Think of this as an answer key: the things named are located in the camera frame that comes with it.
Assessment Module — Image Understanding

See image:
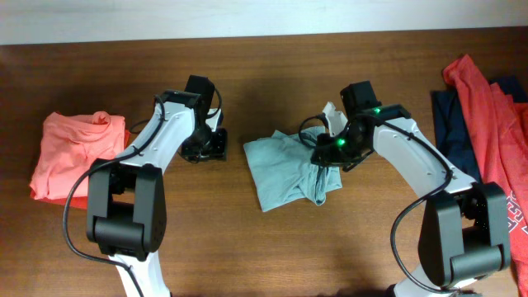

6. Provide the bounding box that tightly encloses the light blue t-shirt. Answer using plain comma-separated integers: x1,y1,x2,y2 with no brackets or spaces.
243,130,342,212

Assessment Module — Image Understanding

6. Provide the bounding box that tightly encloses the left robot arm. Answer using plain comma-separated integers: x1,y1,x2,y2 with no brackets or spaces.
87,75,227,296

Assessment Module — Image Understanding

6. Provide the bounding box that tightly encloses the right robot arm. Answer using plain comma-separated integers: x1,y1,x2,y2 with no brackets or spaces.
311,81,511,297

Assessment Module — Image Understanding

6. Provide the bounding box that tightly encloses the navy blue garment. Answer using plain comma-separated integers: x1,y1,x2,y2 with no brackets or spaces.
431,76,527,182

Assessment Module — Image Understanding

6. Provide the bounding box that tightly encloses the folded pink shirt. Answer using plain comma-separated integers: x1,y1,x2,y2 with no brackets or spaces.
30,111,130,205

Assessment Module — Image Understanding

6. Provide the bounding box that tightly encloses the red printed shirt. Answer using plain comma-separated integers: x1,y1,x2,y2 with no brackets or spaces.
442,54,527,297

